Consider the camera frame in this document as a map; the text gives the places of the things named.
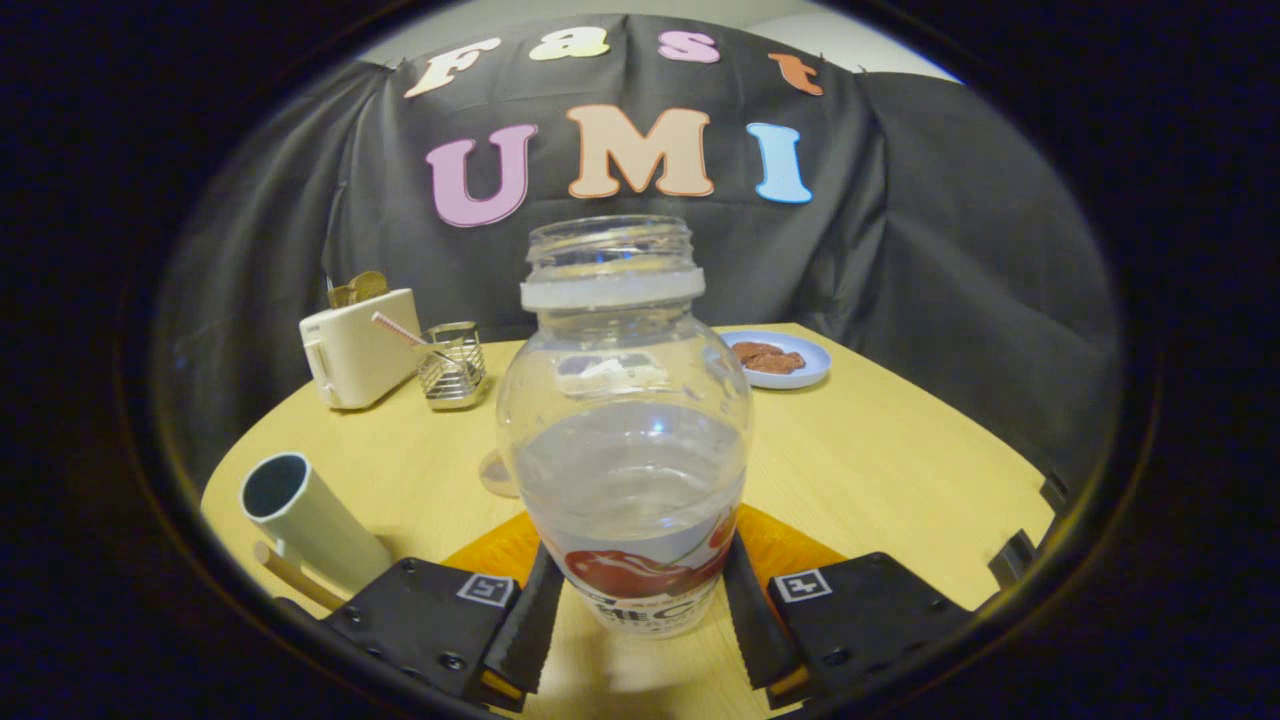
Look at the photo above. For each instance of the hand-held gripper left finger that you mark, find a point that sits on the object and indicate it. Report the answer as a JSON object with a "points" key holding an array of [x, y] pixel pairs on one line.
{"points": [[525, 630]]}

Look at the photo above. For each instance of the white toaster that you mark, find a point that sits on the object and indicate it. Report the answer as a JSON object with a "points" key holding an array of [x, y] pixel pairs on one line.
{"points": [[360, 350]]}

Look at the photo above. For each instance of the light wooden table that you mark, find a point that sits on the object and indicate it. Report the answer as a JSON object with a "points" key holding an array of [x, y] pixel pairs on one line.
{"points": [[880, 470]]}

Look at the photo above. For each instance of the round wooden coaster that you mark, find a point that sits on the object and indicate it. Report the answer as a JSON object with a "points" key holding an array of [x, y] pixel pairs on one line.
{"points": [[495, 480], [295, 577]]}

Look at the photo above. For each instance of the black table clamp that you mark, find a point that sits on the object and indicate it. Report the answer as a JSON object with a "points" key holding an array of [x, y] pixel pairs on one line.
{"points": [[1012, 558], [1054, 490]]}

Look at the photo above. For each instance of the brown toast slice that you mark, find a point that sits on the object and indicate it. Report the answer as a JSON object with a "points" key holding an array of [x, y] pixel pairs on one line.
{"points": [[360, 288]]}

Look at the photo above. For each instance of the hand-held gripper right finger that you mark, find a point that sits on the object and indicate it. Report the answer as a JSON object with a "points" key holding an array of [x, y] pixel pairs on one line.
{"points": [[755, 625]]}

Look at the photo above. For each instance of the pink striped straw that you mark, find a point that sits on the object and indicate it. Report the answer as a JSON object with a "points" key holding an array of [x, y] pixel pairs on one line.
{"points": [[395, 328]]}

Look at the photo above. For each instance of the pale green cup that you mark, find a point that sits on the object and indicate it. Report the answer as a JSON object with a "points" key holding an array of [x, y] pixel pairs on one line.
{"points": [[320, 530]]}

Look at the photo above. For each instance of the light blue plate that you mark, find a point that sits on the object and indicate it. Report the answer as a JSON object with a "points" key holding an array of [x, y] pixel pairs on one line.
{"points": [[815, 366]]}

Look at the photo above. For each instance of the clear plastic juice bottle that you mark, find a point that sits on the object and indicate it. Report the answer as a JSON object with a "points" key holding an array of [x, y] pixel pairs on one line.
{"points": [[625, 450]]}

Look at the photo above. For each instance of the brown cookie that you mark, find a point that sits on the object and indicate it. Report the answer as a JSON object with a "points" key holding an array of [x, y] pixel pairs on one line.
{"points": [[752, 350], [785, 364]]}

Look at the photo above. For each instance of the black backdrop cloth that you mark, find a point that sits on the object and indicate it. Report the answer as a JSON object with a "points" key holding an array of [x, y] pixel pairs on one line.
{"points": [[950, 250]]}

